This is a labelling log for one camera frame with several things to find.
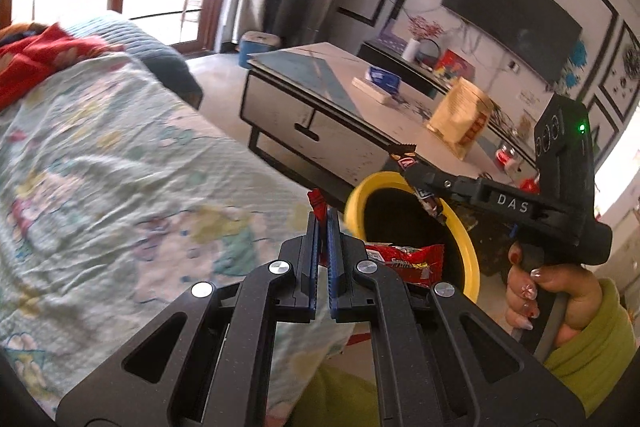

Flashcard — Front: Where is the dark snack wrapper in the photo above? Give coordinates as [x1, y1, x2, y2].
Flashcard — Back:
[389, 142, 449, 228]

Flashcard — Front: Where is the purple box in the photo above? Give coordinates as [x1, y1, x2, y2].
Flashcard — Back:
[377, 19, 401, 52]

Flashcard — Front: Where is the red can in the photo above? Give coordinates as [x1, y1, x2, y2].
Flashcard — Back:
[494, 146, 521, 170]

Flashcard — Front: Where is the small blue and white bin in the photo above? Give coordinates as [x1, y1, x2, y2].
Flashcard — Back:
[238, 31, 281, 68]

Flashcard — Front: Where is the round black framed ornament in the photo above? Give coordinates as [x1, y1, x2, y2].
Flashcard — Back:
[416, 38, 442, 68]

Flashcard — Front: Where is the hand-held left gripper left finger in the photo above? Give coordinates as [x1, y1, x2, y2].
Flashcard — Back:
[55, 212, 321, 427]

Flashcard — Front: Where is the white vase with red flowers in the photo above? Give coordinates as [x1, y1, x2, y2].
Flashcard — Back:
[402, 14, 446, 64]

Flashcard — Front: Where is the wall mounted television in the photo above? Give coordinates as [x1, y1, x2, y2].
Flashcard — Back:
[441, 0, 585, 84]

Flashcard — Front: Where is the red printed card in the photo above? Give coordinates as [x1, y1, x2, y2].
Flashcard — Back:
[432, 49, 476, 82]

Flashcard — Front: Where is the yellow rimmed black bin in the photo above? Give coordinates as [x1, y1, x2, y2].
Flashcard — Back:
[344, 172, 481, 300]

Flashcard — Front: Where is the white coffee table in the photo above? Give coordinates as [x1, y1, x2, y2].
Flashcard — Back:
[239, 41, 506, 228]

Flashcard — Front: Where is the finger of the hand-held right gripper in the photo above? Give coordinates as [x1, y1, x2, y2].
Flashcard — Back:
[402, 164, 482, 208]

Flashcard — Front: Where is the blue tissue pack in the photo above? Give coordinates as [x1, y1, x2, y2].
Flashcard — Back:
[366, 67, 403, 94]

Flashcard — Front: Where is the person's right hand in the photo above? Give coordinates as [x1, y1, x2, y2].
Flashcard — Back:
[505, 241, 603, 348]

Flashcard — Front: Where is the person's right forearm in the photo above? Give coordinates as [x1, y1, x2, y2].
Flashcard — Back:
[542, 277, 638, 418]

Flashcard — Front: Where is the red snack packet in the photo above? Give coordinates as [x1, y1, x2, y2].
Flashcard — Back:
[307, 188, 446, 290]

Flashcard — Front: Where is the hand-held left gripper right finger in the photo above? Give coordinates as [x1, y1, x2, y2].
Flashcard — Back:
[327, 219, 587, 427]

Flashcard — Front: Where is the red printed blanket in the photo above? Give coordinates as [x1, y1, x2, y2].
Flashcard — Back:
[0, 23, 126, 110]

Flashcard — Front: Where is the yellow paper bag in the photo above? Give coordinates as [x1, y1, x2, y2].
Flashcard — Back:
[425, 77, 493, 162]

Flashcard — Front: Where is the person's green garment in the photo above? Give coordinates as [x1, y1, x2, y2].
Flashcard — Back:
[295, 354, 383, 427]

